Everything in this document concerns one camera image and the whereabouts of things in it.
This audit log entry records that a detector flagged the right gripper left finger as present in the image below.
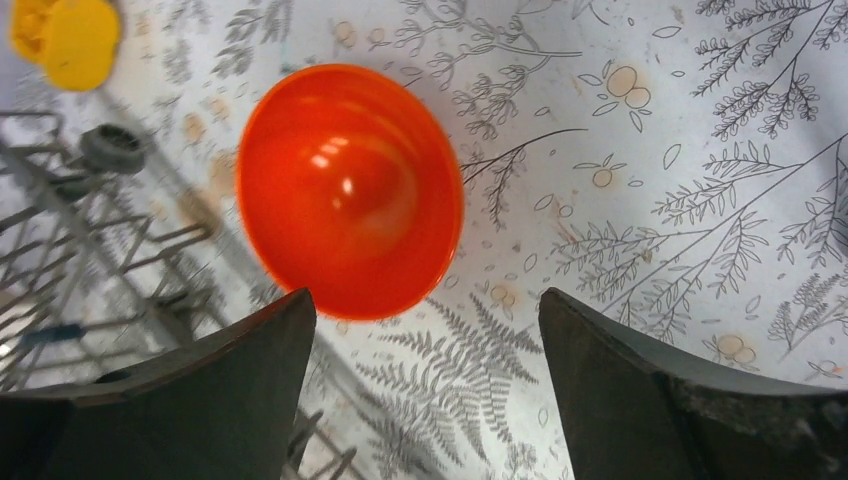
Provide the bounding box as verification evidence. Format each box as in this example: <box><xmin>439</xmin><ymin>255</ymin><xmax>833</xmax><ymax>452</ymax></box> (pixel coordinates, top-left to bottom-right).
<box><xmin>1</xmin><ymin>289</ymin><xmax>317</xmax><ymax>479</ymax></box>

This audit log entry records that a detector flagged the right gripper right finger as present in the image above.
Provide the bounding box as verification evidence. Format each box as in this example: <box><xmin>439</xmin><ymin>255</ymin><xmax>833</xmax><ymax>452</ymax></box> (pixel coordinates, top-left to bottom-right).
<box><xmin>538</xmin><ymin>288</ymin><xmax>847</xmax><ymax>479</ymax></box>

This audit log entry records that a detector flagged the orange plastic bowl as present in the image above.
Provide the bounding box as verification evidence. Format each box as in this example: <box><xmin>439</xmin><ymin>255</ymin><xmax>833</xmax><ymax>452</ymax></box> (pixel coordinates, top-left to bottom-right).
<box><xmin>235</xmin><ymin>64</ymin><xmax>464</xmax><ymax>321</ymax></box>

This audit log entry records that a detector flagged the floral tablecloth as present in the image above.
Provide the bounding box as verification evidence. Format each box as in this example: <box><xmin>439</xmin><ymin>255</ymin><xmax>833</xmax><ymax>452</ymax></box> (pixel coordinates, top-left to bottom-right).
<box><xmin>0</xmin><ymin>0</ymin><xmax>848</xmax><ymax>480</ymax></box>

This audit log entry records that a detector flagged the yellow plastic toy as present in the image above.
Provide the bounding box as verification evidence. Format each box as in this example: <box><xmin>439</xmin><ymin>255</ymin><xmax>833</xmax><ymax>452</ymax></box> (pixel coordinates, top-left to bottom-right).
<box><xmin>7</xmin><ymin>0</ymin><xmax>122</xmax><ymax>92</ymax></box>

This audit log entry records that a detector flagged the grey wire dish rack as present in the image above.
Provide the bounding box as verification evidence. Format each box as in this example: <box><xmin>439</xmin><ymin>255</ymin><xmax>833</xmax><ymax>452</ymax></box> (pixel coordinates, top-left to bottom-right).
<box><xmin>1</xmin><ymin>111</ymin><xmax>358</xmax><ymax>479</ymax></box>

